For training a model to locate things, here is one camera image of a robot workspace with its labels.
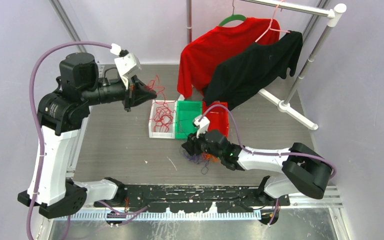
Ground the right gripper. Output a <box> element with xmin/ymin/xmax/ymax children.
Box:
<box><xmin>182</xmin><ymin>125</ymin><xmax>223</xmax><ymax>160</ymax></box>

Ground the cable pile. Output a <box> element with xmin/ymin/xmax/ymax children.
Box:
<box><xmin>179</xmin><ymin>147</ymin><xmax>221</xmax><ymax>176</ymax></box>

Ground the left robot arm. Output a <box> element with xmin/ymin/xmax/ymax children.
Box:
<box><xmin>17</xmin><ymin>50</ymin><xmax>157</xmax><ymax>219</ymax></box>

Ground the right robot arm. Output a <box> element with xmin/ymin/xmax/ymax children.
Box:
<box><xmin>181</xmin><ymin>130</ymin><xmax>335</xmax><ymax>206</ymax></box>

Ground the red plastic bin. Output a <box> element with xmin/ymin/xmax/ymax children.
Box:
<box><xmin>205</xmin><ymin>107</ymin><xmax>230</xmax><ymax>138</ymax></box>

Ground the green plastic bin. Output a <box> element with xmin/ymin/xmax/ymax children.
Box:
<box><xmin>174</xmin><ymin>100</ymin><xmax>203</xmax><ymax>140</ymax></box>

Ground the white plastic bin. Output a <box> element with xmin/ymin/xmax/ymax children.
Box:
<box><xmin>148</xmin><ymin>100</ymin><xmax>178</xmax><ymax>139</ymax></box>

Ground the red t-shirt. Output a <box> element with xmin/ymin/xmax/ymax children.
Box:
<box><xmin>177</xmin><ymin>17</ymin><xmax>281</xmax><ymax>99</ymax></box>

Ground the black t-shirt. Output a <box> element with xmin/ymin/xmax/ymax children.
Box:
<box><xmin>203</xmin><ymin>31</ymin><xmax>303</xmax><ymax>110</ymax></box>

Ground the white clothes rack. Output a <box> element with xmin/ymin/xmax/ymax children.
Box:
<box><xmin>178</xmin><ymin>0</ymin><xmax>348</xmax><ymax>131</ymax></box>

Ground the green clothes hanger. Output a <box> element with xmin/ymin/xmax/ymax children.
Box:
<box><xmin>218</xmin><ymin>0</ymin><xmax>247</xmax><ymax>27</ymax></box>

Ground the pink clothes hanger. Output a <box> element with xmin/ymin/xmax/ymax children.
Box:
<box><xmin>254</xmin><ymin>0</ymin><xmax>290</xmax><ymax>43</ymax></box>

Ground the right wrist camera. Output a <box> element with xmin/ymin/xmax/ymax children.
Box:
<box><xmin>193</xmin><ymin>114</ymin><xmax>210</xmax><ymax>139</ymax></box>

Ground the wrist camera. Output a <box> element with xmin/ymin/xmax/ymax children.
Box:
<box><xmin>114</xmin><ymin>53</ymin><xmax>142</xmax><ymax>89</ymax></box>
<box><xmin>193</xmin><ymin>114</ymin><xmax>210</xmax><ymax>139</ymax></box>

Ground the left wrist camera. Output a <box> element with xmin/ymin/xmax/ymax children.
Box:
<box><xmin>114</xmin><ymin>53</ymin><xmax>142</xmax><ymax>89</ymax></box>

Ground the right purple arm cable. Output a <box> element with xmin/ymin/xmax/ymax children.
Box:
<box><xmin>198</xmin><ymin>104</ymin><xmax>337</xmax><ymax>180</ymax></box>

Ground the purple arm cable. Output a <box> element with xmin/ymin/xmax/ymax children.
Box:
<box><xmin>25</xmin><ymin>41</ymin><xmax>123</xmax><ymax>240</ymax></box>
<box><xmin>198</xmin><ymin>104</ymin><xmax>337</xmax><ymax>180</ymax></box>

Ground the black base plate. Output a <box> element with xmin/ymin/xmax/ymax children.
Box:
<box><xmin>105</xmin><ymin>184</ymin><xmax>275</xmax><ymax>214</ymax></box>

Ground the white cable duct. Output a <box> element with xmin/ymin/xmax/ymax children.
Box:
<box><xmin>70</xmin><ymin>209</ymin><xmax>262</xmax><ymax>222</ymax></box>

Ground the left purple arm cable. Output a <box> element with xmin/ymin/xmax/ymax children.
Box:
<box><xmin>25</xmin><ymin>41</ymin><xmax>123</xmax><ymax>240</ymax></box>

